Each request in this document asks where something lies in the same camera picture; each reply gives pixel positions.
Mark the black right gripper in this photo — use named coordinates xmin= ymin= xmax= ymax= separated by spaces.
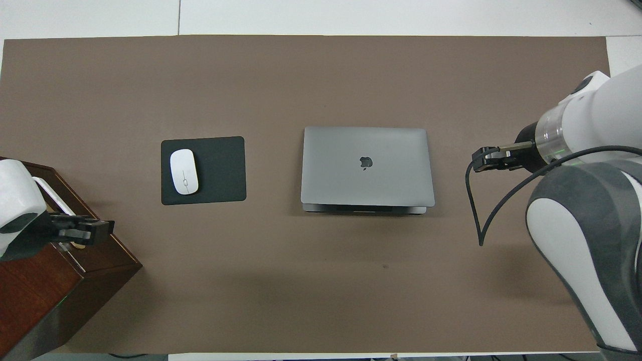
xmin=472 ymin=122 xmax=545 ymax=174

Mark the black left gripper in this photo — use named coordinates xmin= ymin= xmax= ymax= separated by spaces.
xmin=47 ymin=214 xmax=115 ymax=248

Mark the grey aluminium laptop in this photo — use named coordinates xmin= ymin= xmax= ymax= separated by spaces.
xmin=300 ymin=126 xmax=436 ymax=215

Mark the dark wooden box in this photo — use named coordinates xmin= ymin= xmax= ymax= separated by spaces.
xmin=0 ymin=156 xmax=143 ymax=359

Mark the white computer mouse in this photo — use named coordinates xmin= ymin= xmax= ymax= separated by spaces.
xmin=170 ymin=148 xmax=199 ymax=196

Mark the black mouse pad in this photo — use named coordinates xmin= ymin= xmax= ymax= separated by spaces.
xmin=160 ymin=136 xmax=247 ymax=206

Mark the large brown table mat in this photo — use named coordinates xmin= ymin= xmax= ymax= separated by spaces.
xmin=0 ymin=35 xmax=611 ymax=354

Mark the white box handle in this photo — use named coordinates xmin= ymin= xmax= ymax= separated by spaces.
xmin=31 ymin=176 xmax=77 ymax=218

